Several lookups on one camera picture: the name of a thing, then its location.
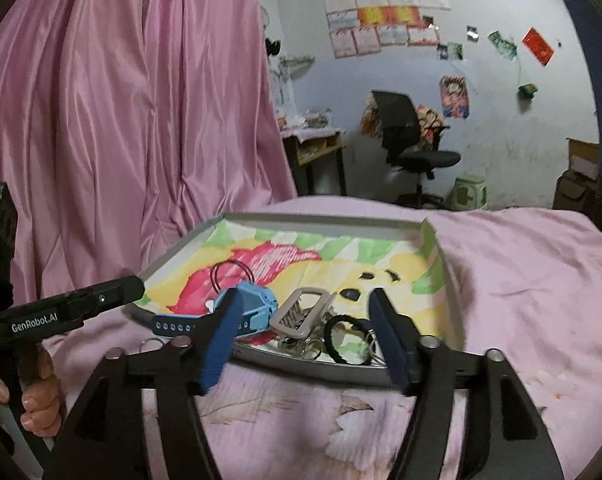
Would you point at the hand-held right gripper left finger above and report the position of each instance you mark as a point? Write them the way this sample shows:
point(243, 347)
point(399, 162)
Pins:
point(221, 340)

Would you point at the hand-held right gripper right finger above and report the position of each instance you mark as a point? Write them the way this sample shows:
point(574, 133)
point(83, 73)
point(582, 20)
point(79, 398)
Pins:
point(388, 340)

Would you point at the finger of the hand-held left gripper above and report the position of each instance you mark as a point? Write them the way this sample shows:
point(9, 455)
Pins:
point(116, 297)

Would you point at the blue watch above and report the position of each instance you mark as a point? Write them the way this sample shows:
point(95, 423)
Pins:
point(253, 305)

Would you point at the pale claw hair clip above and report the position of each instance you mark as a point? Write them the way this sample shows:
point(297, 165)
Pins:
point(293, 320)

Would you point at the metal key bunch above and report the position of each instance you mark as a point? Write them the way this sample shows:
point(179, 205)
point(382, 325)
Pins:
point(301, 347)

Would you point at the grey tray with colourful lining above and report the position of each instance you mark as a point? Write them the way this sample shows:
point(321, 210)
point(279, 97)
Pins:
point(281, 260)

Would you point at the person's left hand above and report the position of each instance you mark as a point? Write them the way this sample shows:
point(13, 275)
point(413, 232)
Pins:
point(43, 405)

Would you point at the pink floral blanket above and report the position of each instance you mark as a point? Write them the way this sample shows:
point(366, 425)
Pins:
point(521, 285)

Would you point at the green plastic stool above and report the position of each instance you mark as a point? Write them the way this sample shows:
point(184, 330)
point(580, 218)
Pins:
point(468, 191)

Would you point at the pink satin curtain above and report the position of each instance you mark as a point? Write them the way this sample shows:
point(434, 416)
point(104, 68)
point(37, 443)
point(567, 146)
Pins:
point(106, 110)

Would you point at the wooden desk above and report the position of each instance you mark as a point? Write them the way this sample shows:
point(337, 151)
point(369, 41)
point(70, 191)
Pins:
point(313, 145)

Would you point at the black office chair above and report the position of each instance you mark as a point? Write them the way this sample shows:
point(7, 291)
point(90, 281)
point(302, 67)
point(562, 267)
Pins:
point(401, 120)

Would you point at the colourful poster behind chair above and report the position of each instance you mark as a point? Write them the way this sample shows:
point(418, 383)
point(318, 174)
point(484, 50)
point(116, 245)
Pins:
point(429, 120)

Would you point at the clutter on desk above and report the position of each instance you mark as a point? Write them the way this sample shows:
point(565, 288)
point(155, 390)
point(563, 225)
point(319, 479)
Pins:
point(306, 119)

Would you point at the dark brown box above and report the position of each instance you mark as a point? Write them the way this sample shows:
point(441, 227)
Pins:
point(573, 190)

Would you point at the brown cardboard box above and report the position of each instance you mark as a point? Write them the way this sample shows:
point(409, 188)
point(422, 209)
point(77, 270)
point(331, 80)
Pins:
point(583, 157)

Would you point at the red paper square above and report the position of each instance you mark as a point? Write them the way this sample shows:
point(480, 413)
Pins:
point(537, 46)

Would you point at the blue fabric wardrobe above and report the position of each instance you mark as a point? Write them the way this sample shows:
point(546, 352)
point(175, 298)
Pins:
point(593, 60)

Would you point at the cartoon wall poster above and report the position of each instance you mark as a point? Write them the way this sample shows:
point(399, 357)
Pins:
point(454, 97)

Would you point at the small wall photo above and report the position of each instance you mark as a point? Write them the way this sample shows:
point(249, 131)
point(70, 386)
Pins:
point(427, 21)
point(456, 50)
point(471, 32)
point(441, 52)

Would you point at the green wall photo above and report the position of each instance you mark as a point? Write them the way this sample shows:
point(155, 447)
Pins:
point(502, 45)

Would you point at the group of wall certificates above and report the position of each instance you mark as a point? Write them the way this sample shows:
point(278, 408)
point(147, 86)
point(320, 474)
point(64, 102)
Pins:
point(381, 15)

